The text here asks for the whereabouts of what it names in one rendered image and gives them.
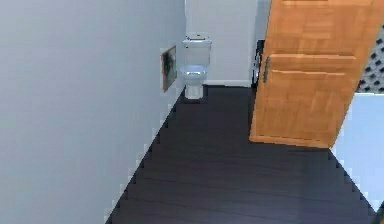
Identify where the white toilet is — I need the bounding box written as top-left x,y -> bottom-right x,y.
179,34 -> 213,100

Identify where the black object behind door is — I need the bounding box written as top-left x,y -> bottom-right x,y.
251,39 -> 266,89

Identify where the orange wooden room door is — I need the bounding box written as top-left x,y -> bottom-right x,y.
249,0 -> 384,149

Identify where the white black-dotted panel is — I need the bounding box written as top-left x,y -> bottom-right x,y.
356,23 -> 384,94

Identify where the framed wall picture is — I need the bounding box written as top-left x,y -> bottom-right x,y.
160,45 -> 178,93

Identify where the grey door handle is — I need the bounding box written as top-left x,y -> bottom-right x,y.
262,55 -> 271,84

